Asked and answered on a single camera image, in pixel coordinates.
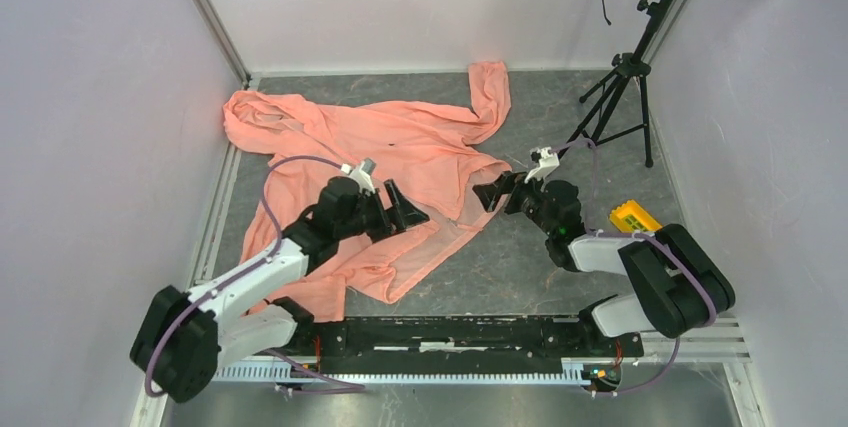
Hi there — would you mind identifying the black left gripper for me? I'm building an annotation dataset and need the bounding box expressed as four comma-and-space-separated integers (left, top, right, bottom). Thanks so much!
335, 178, 428, 242

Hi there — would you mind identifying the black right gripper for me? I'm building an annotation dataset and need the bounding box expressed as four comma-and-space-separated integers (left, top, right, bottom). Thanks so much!
472, 167, 556, 237

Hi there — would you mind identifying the salmon pink zip jacket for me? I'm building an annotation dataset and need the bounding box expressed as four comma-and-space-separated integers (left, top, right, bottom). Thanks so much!
223, 62, 511, 322

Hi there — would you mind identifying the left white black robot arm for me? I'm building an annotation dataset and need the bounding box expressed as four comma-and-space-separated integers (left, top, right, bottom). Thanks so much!
129, 176, 429, 403

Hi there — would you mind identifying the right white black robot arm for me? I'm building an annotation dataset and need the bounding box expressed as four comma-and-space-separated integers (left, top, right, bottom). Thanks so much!
473, 172, 736, 355

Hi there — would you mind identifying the yellow red toy block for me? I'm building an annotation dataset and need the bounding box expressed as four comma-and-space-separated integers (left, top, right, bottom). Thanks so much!
608, 199, 662, 233

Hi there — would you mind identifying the black tripod stand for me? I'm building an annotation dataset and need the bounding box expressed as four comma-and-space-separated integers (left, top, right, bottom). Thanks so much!
556, 0, 674, 168

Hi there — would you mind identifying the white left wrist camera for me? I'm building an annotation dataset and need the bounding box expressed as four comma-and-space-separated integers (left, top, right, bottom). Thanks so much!
340, 158, 377, 194

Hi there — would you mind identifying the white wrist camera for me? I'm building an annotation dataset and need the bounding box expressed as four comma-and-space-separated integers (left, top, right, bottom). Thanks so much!
340, 158, 377, 194
524, 147, 560, 183

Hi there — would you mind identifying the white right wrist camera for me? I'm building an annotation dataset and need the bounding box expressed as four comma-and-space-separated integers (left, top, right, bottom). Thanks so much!
524, 147, 560, 183

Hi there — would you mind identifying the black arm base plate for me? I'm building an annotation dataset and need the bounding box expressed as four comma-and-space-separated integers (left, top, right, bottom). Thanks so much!
280, 315, 644, 375

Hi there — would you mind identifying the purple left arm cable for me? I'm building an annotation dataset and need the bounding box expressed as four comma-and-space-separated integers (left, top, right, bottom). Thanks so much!
144, 155, 367, 400

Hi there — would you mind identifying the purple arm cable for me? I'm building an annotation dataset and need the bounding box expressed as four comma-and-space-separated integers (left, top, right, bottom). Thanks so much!
553, 137, 718, 399
144, 155, 367, 400

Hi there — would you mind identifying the slotted white cable duct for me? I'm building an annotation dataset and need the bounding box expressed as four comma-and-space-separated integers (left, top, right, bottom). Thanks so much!
212, 357, 590, 387

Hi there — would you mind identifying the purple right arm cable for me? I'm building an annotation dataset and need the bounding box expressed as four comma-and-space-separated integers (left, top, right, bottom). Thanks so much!
553, 137, 718, 399

